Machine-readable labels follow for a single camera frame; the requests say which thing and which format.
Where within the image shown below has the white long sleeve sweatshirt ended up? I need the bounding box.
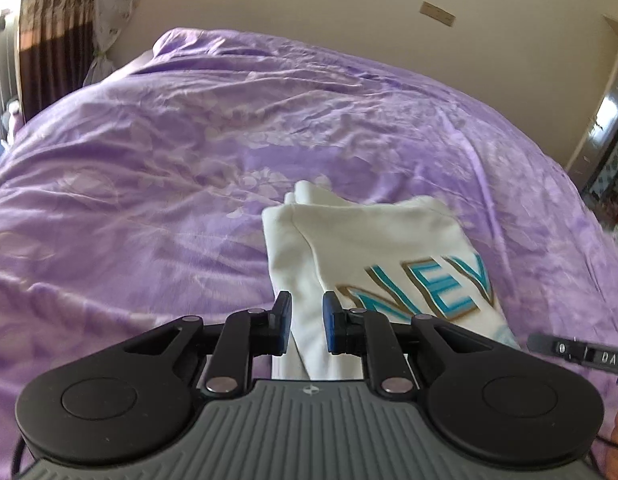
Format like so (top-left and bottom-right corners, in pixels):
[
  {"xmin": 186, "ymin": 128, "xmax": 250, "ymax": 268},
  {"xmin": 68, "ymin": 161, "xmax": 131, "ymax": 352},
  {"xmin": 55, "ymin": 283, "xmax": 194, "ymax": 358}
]
[{"xmin": 262, "ymin": 181, "xmax": 517, "ymax": 380}]

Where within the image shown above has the dark wooden door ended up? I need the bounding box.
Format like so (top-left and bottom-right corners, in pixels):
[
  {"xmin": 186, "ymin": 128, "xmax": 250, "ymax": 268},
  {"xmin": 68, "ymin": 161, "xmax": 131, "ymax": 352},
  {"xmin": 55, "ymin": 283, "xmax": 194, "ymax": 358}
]
[{"xmin": 565, "ymin": 50, "xmax": 618, "ymax": 191}]

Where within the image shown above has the wall socket plate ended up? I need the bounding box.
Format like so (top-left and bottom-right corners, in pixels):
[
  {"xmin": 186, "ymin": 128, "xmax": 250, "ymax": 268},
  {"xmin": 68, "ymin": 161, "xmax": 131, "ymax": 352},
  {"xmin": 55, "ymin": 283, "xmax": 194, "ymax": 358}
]
[{"xmin": 420, "ymin": 1, "xmax": 455, "ymax": 27}]

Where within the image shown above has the white patterned fabric bundle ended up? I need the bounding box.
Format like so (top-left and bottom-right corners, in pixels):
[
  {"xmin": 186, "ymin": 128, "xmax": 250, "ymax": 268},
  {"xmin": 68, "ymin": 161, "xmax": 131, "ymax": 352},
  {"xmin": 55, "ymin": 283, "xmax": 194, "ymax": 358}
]
[{"xmin": 83, "ymin": 0, "xmax": 140, "ymax": 87}]

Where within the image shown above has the purple floral bed cover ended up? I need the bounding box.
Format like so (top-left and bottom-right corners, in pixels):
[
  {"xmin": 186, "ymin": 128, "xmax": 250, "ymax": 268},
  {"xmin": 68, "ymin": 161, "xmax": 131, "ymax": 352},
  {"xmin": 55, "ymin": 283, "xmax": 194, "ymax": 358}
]
[{"xmin": 0, "ymin": 28, "xmax": 618, "ymax": 479}]

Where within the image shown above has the brown patterned curtain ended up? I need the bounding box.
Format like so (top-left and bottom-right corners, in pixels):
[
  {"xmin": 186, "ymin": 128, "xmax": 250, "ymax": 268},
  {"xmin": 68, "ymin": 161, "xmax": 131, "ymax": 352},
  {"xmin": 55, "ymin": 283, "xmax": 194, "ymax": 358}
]
[{"xmin": 18, "ymin": 0, "xmax": 95, "ymax": 120}]

